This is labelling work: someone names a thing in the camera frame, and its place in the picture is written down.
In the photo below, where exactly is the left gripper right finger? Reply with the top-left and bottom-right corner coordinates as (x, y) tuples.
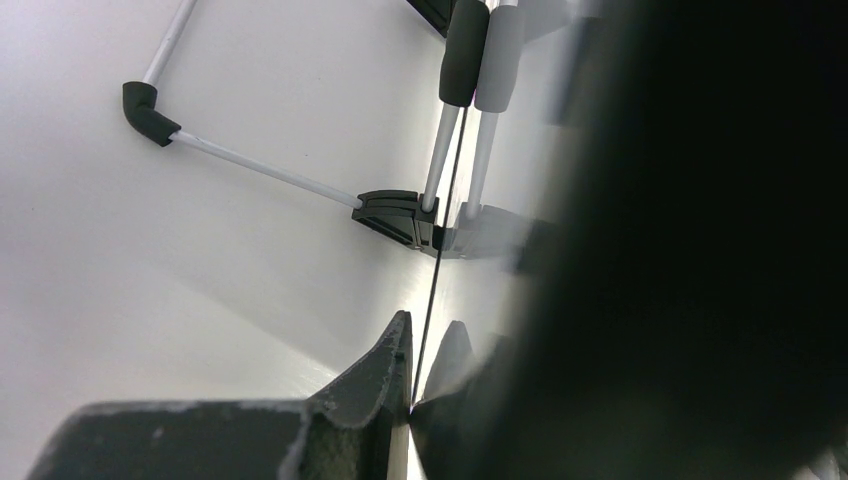
(409, 331), (848, 480)

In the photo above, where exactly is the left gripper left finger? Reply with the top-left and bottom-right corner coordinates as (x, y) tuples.
(29, 311), (413, 479)

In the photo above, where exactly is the black framed whiteboard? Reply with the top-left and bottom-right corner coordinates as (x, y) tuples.
(121, 0), (848, 465)

